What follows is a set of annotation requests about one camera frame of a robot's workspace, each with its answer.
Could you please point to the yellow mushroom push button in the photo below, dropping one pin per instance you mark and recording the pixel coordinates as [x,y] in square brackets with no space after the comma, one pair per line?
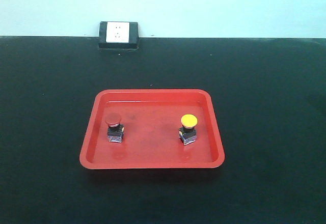
[187,133]

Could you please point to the red mushroom push button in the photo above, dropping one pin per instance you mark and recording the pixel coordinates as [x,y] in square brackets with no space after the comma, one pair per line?
[115,130]

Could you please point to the red plastic tray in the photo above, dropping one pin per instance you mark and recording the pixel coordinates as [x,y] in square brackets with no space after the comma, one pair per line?
[151,119]

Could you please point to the black and white power outlet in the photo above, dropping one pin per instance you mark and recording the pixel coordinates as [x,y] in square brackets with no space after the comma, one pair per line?
[118,35]

